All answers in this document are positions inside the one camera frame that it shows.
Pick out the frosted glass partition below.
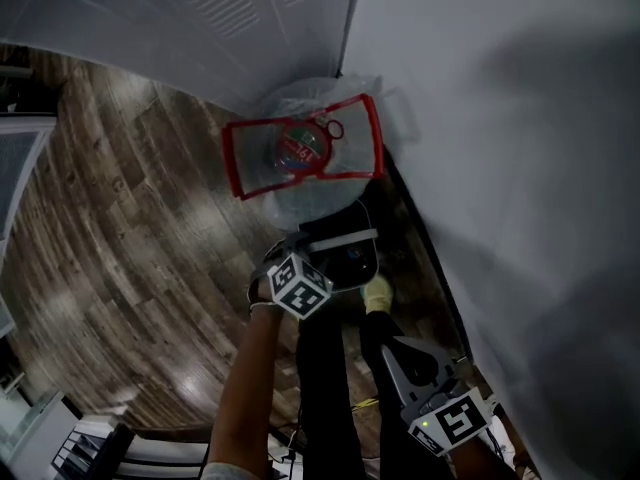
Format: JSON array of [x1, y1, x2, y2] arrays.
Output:
[[0, 112, 57, 254]]

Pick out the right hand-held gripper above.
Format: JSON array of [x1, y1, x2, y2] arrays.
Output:
[[379, 336, 492, 458]]

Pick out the grey sweatshirt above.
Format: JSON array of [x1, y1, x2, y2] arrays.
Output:
[[199, 460, 261, 480]]

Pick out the black plastic container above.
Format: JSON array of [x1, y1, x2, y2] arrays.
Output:
[[297, 198, 382, 293]]

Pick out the white cabinet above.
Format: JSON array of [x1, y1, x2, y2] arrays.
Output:
[[0, 0, 366, 114]]

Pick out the white metal rack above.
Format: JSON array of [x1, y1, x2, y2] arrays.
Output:
[[49, 412, 211, 480]]

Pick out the black trousers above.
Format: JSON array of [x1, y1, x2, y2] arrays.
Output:
[[294, 310, 406, 480]]

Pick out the person's left hand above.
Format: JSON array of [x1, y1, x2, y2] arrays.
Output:
[[248, 264, 276, 307]]

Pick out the person's right forearm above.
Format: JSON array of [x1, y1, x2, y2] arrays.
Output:
[[447, 435, 519, 480]]

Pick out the person's left forearm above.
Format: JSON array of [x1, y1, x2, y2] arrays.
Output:
[[206, 305, 287, 469]]

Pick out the clear bag with red handles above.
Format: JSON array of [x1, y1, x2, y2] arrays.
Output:
[[221, 74, 420, 234]]

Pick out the pale sneaker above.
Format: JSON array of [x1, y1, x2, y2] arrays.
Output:
[[362, 273, 396, 315]]

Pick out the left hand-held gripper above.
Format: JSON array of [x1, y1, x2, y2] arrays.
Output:
[[263, 230, 335, 322]]

